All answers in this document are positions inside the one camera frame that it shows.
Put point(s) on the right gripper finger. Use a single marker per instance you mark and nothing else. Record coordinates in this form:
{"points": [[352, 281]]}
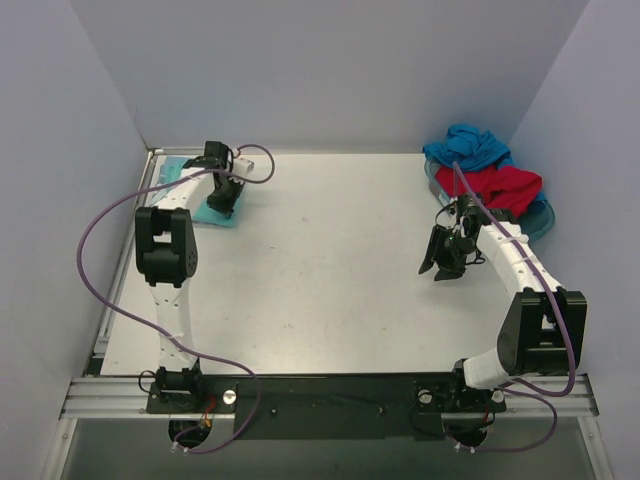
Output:
{"points": [[446, 275], [428, 260]]}

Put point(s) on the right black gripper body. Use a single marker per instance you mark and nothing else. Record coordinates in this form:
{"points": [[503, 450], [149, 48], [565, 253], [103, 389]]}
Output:
{"points": [[447, 245]]}

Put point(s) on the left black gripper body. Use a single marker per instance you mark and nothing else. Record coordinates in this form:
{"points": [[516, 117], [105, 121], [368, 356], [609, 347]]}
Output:
{"points": [[223, 191]]}

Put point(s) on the teal t shirt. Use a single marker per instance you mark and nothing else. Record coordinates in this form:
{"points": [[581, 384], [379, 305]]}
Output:
{"points": [[170, 171]]}

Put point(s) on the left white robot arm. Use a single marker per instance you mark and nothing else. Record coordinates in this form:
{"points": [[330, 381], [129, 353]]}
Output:
{"points": [[167, 257]]}

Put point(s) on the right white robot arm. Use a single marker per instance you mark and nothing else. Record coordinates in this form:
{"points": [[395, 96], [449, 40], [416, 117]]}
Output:
{"points": [[540, 341]]}

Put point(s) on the red t shirt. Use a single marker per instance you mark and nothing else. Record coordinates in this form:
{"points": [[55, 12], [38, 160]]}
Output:
{"points": [[506, 188]]}

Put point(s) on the clear blue plastic bin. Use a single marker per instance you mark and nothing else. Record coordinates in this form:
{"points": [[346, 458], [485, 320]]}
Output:
{"points": [[535, 222]]}

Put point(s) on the blue t shirt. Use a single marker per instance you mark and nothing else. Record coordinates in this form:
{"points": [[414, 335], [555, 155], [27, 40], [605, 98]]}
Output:
{"points": [[469, 148]]}

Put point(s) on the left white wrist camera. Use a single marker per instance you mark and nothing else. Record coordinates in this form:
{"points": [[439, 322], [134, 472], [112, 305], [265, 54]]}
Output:
{"points": [[242, 167]]}

